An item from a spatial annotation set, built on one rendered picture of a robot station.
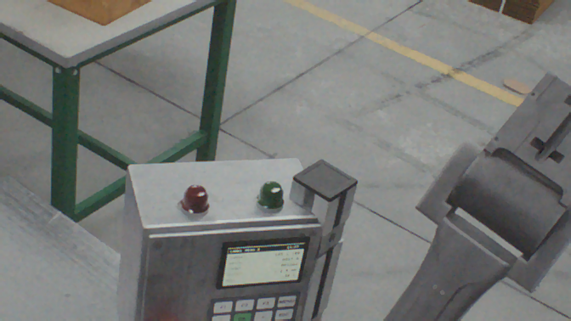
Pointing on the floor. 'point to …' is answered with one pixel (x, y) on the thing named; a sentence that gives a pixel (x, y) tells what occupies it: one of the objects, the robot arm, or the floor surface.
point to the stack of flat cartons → (517, 8)
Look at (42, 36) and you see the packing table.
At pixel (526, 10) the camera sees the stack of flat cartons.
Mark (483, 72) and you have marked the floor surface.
